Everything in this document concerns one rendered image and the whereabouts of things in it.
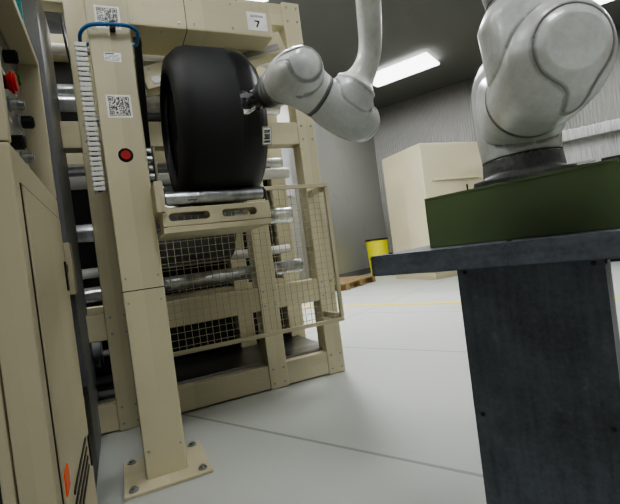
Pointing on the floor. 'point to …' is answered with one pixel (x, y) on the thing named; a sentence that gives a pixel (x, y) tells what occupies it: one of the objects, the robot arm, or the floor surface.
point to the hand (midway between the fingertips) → (249, 106)
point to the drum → (376, 248)
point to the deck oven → (579, 149)
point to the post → (137, 250)
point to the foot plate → (134, 480)
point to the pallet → (355, 281)
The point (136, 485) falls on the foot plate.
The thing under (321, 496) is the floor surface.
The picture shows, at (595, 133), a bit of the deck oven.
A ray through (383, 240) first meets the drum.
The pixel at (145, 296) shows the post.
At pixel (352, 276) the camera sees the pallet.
